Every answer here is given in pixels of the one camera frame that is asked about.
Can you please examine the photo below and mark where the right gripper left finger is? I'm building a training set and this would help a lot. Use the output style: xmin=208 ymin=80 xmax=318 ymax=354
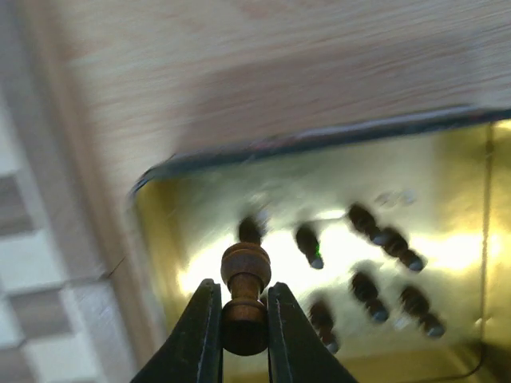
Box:
xmin=131 ymin=278 xmax=223 ymax=383

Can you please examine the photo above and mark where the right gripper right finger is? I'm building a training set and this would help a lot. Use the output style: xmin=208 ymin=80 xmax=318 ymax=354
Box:
xmin=267 ymin=282 xmax=356 ymax=383

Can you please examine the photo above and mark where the dark brown pawn piece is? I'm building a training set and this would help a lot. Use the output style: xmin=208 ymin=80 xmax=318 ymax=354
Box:
xmin=220 ymin=242 xmax=271 ymax=356

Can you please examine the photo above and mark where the gold tin with pieces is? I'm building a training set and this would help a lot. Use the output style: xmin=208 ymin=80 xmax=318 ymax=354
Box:
xmin=130 ymin=106 xmax=510 ymax=382

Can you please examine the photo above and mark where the wooden chess board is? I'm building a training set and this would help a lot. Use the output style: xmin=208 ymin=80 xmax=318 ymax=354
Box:
xmin=0 ymin=0 xmax=168 ymax=383

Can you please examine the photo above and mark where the dark pawn in tin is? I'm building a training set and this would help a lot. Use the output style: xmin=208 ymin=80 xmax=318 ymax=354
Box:
xmin=309 ymin=300 xmax=339 ymax=354
xmin=237 ymin=215 xmax=266 ymax=246
xmin=400 ymin=285 xmax=446 ymax=338
xmin=351 ymin=271 xmax=390 ymax=324
xmin=295 ymin=224 xmax=324 ymax=270
xmin=347 ymin=203 xmax=389 ymax=247
xmin=381 ymin=227 xmax=425 ymax=273

